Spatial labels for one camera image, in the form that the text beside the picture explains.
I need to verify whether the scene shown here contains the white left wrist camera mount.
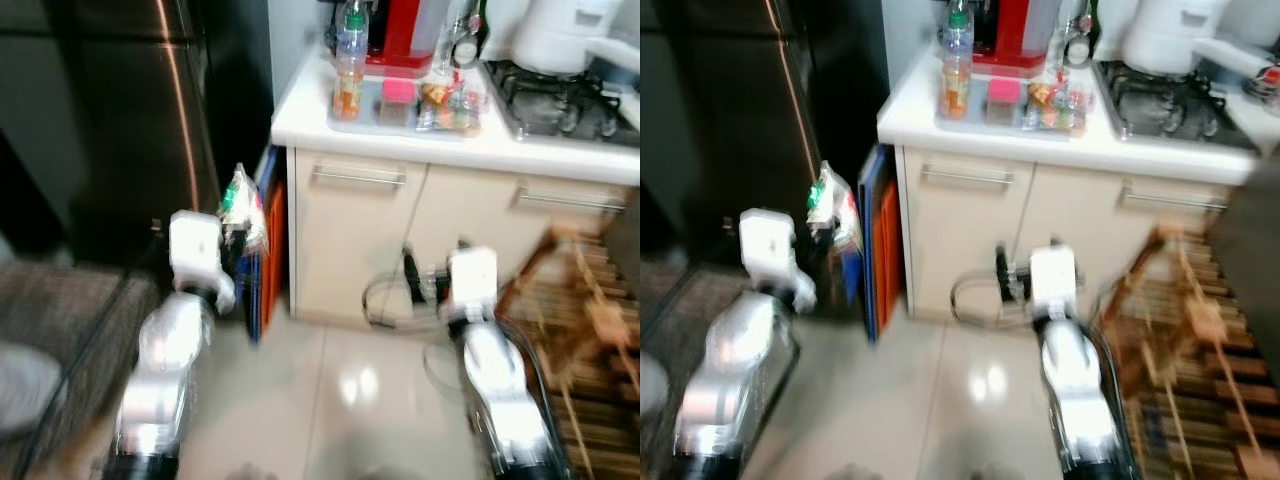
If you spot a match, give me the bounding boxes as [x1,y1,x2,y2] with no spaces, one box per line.
[167,209,237,313]
[737,207,817,315]

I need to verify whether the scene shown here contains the beige cabinet with white top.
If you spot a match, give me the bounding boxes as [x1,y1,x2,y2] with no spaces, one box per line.
[270,48,641,333]
[876,48,1280,333]

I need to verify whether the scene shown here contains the red kitchen appliance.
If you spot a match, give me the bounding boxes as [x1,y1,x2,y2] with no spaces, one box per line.
[971,0,1062,80]
[364,0,453,80]

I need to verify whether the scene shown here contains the small container pink lid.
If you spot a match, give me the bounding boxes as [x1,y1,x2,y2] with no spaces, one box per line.
[984,80,1022,129]
[379,80,417,129]

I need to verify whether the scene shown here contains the white kitchen appliance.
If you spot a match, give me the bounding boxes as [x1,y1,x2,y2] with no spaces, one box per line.
[1118,0,1280,83]
[508,0,641,77]

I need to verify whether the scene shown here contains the black fridge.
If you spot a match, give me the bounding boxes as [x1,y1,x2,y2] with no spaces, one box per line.
[0,0,273,273]
[640,0,887,273]

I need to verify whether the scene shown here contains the white shoe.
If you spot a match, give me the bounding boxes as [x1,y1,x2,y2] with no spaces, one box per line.
[0,342,63,438]

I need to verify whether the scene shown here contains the grey floor mat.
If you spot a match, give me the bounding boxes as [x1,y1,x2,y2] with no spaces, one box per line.
[0,258,141,480]
[640,260,743,480]

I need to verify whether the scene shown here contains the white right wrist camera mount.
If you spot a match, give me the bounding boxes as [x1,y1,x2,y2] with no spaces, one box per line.
[1027,244,1088,323]
[446,246,500,323]

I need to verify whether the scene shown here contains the clear glass jar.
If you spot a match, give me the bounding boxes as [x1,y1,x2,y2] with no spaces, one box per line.
[440,5,483,71]
[1060,5,1095,71]

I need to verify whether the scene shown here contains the wooden slatted chair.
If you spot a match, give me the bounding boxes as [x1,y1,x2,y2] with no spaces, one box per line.
[1094,224,1280,480]
[494,226,641,480]

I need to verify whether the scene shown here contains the grey tray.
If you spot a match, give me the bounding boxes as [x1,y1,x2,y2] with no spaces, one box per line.
[934,79,1094,139]
[329,78,483,139]

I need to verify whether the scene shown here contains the colourful snack packets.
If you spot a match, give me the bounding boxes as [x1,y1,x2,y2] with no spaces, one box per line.
[417,78,483,134]
[1024,77,1093,134]

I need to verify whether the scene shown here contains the clear snack bag green label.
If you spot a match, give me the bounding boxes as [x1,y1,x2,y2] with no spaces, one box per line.
[219,164,270,259]
[807,160,862,259]

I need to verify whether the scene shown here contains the silver drawer handle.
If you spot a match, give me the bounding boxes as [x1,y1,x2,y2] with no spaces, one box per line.
[919,164,1017,189]
[514,186,629,214]
[309,164,409,189]
[1119,182,1230,212]

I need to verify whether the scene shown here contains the orange flat board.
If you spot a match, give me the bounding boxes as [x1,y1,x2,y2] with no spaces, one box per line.
[872,180,905,323]
[264,180,290,327]

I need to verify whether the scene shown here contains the grey looped robot cable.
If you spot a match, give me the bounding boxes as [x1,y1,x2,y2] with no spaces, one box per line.
[361,268,443,333]
[949,268,1033,333]

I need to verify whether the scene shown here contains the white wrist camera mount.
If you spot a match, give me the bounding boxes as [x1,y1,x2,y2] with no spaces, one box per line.
[446,246,500,323]
[737,207,817,315]
[167,209,237,313]
[1027,244,1088,323]

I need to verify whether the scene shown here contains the clear plastic bottle green cap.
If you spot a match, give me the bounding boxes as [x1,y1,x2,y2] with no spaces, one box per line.
[332,0,370,123]
[939,0,977,122]

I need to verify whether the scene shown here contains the black gas stove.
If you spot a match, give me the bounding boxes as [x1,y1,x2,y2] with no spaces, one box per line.
[484,59,641,143]
[1092,59,1263,153]

